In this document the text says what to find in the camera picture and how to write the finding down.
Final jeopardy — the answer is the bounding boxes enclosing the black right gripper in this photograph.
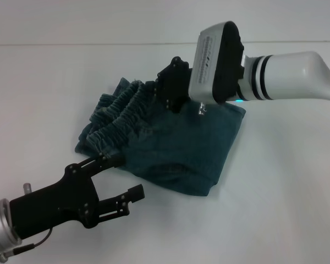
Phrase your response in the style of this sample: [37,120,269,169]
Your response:
[153,56,194,114]

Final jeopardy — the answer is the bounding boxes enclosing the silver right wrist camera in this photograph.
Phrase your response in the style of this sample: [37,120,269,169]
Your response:
[188,21,246,106]

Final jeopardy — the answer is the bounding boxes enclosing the right gripper cable with plug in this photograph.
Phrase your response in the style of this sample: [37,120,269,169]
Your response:
[196,101,208,117]

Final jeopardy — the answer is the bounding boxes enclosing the blue denim shorts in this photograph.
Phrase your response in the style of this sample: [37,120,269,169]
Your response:
[74,76,248,197]

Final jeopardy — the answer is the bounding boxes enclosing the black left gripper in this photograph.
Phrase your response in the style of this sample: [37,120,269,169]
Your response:
[9,153,146,240]

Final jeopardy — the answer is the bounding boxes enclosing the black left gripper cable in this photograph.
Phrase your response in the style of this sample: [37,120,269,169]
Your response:
[0,227,54,261]

